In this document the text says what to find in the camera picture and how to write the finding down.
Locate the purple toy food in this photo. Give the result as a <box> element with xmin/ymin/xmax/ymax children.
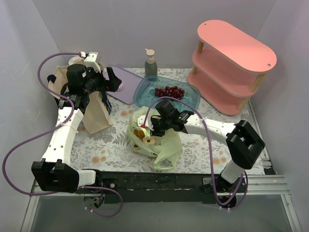
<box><xmin>118</xmin><ymin>83</ymin><xmax>124</xmax><ymax>91</ymax></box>

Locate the orange toy bread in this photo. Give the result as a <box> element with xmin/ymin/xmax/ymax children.
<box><xmin>133</xmin><ymin>129</ymin><xmax>145</xmax><ymax>139</ymax></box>

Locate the light green plastic grocery bag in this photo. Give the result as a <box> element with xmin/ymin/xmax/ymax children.
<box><xmin>126</xmin><ymin>106</ymin><xmax>183</xmax><ymax>171</ymax></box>

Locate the red grape bunch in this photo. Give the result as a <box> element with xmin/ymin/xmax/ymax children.
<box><xmin>154</xmin><ymin>86</ymin><xmax>185</xmax><ymax>100</ymax></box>

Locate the beige canvas tote bag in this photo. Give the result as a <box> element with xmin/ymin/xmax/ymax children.
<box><xmin>48</xmin><ymin>65</ymin><xmax>113</xmax><ymax>134</ymax></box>

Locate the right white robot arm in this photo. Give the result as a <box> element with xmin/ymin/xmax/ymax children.
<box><xmin>144</xmin><ymin>100</ymin><xmax>265</xmax><ymax>192</ymax></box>

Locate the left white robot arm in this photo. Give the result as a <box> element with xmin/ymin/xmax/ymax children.
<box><xmin>31</xmin><ymin>64</ymin><xmax>122</xmax><ymax>193</ymax></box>

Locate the purple plastic lid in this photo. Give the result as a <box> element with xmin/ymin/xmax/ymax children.
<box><xmin>107</xmin><ymin>66</ymin><xmax>142</xmax><ymax>104</ymax></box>

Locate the beige toy donut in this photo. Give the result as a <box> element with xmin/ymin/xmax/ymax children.
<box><xmin>142</xmin><ymin>136</ymin><xmax>155</xmax><ymax>145</ymax></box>

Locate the blue transparent plastic tray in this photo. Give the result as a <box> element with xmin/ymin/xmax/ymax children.
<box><xmin>133</xmin><ymin>76</ymin><xmax>200</xmax><ymax>112</ymax></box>

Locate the grey soap pump bottle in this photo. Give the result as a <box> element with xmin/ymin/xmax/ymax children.
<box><xmin>144</xmin><ymin>49</ymin><xmax>157</xmax><ymax>77</ymax></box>

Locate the floral table mat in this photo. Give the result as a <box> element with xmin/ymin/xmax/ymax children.
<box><xmin>70</xmin><ymin>68</ymin><xmax>265</xmax><ymax>175</ymax></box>

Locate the pink three-tier shelf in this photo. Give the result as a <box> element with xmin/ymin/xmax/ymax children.
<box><xmin>188</xmin><ymin>20</ymin><xmax>277</xmax><ymax>116</ymax></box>

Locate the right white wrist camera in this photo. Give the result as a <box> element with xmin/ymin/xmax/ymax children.
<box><xmin>137</xmin><ymin>115</ymin><xmax>153</xmax><ymax>131</ymax></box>

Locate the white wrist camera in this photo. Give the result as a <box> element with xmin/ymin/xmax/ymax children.
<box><xmin>80</xmin><ymin>52</ymin><xmax>101</xmax><ymax>73</ymax></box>
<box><xmin>137</xmin><ymin>115</ymin><xmax>153</xmax><ymax>131</ymax></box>

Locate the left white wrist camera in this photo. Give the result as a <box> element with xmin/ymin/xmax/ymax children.
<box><xmin>80</xmin><ymin>52</ymin><xmax>101</xmax><ymax>73</ymax></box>

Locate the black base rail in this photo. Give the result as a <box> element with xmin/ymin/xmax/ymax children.
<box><xmin>72</xmin><ymin>170</ymin><xmax>247</xmax><ymax>204</ymax></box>

